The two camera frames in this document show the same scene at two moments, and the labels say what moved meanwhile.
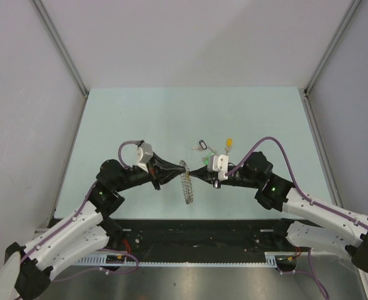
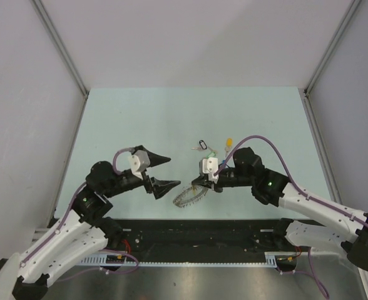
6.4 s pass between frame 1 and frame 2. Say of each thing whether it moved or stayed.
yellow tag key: stayed
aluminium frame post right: stayed
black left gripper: moved
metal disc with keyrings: moved
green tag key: stayed
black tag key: stayed
